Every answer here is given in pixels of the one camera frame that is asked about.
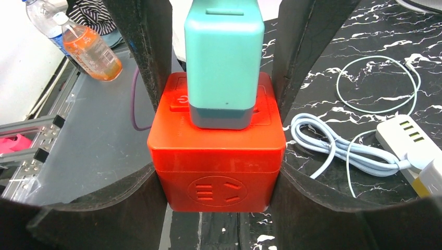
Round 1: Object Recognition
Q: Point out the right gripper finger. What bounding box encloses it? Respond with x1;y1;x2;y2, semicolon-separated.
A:
271;0;442;250

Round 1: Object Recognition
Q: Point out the teal plug adapter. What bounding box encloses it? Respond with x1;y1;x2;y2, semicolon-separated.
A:
184;1;265;130

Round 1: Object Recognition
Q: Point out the white usb charging hub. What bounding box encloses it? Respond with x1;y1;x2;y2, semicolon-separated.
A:
375;115;441;183

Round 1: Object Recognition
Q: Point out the red cube socket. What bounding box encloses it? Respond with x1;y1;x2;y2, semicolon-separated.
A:
147;72;286;212

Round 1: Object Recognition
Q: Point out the yellow cube socket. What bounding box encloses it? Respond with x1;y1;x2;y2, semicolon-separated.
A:
411;177;432;198

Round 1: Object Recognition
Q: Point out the white cube charger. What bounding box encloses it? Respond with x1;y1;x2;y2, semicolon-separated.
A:
419;158;441;196

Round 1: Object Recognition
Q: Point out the orange drink bottle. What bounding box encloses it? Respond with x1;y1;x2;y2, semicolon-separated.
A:
53;12;122;81

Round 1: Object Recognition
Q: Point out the clear water bottle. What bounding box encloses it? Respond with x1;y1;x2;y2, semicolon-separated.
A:
22;0;70;57

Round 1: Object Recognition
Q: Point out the coiled light blue cable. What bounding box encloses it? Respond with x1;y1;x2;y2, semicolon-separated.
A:
290;113;432;180

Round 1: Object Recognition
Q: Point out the thin white usb cable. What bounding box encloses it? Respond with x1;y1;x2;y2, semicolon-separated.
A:
335;55;422;199

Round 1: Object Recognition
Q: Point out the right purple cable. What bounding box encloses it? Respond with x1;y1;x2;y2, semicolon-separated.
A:
129;67;153;132

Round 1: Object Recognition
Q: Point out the aluminium frame rail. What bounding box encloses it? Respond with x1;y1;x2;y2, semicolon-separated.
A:
1;114;65;202

